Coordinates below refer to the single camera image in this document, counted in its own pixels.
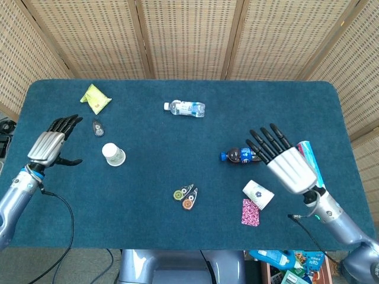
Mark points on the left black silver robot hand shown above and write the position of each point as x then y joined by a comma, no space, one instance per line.
47,146

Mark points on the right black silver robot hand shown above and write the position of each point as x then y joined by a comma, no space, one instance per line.
291,170

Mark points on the white paper cup purple flower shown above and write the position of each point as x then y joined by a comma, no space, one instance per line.
257,195

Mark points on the white paper cup green print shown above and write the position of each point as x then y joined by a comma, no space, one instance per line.
114,154

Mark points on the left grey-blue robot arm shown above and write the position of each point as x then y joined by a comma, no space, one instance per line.
14,192

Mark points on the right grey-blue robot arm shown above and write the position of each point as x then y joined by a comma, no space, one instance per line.
340,219

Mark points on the long blue white box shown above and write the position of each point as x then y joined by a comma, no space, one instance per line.
309,154

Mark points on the dark grey correction tape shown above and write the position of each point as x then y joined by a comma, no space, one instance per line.
98,127

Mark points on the small cola bottle blue label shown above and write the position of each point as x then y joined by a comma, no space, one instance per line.
234,155

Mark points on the pink patterned card box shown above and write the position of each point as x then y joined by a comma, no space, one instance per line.
250,215

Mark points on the yellow-green snack packet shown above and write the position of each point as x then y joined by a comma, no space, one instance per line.
94,99

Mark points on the blue plastic bottle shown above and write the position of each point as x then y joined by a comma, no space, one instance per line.
269,256

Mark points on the colourful printed carton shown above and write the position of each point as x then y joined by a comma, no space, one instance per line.
311,260

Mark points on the brown wooden crate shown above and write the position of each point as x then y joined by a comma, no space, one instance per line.
266,272

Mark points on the orange wheel correction tape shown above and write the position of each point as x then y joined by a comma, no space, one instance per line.
189,201

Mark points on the green white package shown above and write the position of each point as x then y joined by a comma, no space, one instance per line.
293,278

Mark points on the green wheel correction tape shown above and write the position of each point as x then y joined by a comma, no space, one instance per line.
181,193

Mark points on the blue table mat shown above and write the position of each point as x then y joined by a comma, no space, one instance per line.
177,148

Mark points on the clear plastic water bottle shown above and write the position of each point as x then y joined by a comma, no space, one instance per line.
186,108

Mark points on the grey-blue robot torso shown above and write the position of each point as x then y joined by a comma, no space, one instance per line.
177,266

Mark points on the woven bamboo folding screen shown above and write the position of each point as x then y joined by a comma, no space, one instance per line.
189,38

